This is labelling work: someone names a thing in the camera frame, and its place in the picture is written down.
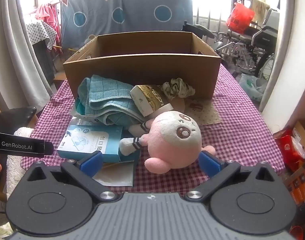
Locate white fluffy towel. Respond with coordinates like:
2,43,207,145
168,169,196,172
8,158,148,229
6,127,35,195

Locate blue blanket with circles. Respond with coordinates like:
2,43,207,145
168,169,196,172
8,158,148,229
60,0,193,49

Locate beige hanging towel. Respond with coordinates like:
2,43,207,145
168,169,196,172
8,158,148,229
251,0,270,22

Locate white curtain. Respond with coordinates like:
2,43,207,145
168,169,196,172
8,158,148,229
0,0,51,113
259,0,305,113

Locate red snack packets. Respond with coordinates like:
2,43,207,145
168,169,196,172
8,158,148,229
273,127,305,170

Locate red white checkered tablecloth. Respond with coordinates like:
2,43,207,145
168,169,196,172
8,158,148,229
20,64,285,187

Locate teal towel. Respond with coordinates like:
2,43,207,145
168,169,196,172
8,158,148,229
75,74,149,127

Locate beige cloth coaster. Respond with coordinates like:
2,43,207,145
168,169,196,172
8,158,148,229
185,97,222,125

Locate brown cardboard box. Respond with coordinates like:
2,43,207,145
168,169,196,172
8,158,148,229
63,31,222,100

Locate light blue bandage box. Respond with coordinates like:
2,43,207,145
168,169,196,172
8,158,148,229
57,124,140,164

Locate red plastic bag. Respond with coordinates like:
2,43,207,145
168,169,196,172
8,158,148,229
226,2,255,34

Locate white polka dot cloth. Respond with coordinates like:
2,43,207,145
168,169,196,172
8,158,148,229
26,20,57,50

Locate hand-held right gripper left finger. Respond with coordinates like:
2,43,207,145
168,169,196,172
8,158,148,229
25,151,119,202

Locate grey seat wheelchair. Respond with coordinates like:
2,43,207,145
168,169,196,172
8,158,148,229
181,20,233,55

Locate pink hanging clothes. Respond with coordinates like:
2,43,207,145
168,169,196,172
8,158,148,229
35,0,60,45

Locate green plastic bag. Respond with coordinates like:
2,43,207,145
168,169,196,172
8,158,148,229
239,73,267,103

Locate gold white tissue pack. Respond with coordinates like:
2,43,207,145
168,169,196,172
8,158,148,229
130,84,172,117

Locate pink white plush toy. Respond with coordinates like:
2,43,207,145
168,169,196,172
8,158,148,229
119,110,216,174

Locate orange boxes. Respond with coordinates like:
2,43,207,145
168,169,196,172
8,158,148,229
285,160,305,205

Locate cream fabric scrunchie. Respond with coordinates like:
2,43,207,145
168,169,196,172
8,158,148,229
161,78,196,99

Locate black grey wheelchair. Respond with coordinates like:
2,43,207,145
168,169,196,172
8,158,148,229
210,9,279,80

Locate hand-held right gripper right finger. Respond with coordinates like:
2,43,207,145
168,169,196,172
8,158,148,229
185,151,279,202

